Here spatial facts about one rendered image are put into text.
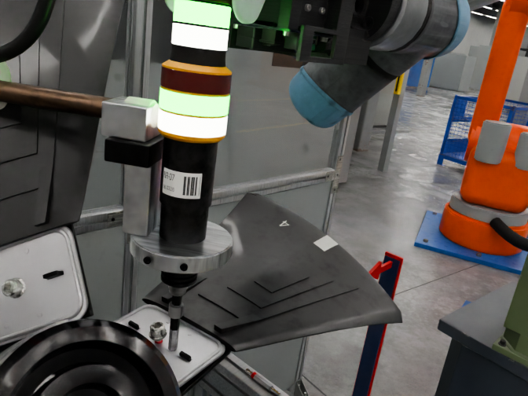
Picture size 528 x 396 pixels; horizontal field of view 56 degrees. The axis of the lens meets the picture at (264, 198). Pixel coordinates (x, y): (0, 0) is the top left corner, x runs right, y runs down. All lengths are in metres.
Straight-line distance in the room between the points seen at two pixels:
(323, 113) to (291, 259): 0.16
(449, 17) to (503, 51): 3.77
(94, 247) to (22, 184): 0.84
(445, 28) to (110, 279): 0.99
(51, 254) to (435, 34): 0.37
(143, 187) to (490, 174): 3.87
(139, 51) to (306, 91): 0.64
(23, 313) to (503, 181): 3.92
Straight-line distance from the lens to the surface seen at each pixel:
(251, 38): 0.36
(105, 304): 1.30
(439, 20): 0.50
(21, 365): 0.30
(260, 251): 0.51
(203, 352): 0.39
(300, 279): 0.49
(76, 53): 0.41
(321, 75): 0.54
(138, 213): 0.33
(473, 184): 4.14
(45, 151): 0.38
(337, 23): 0.36
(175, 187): 0.32
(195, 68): 0.30
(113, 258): 1.25
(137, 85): 1.14
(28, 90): 0.36
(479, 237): 4.18
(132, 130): 0.32
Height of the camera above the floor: 1.44
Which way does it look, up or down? 19 degrees down
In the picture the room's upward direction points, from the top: 8 degrees clockwise
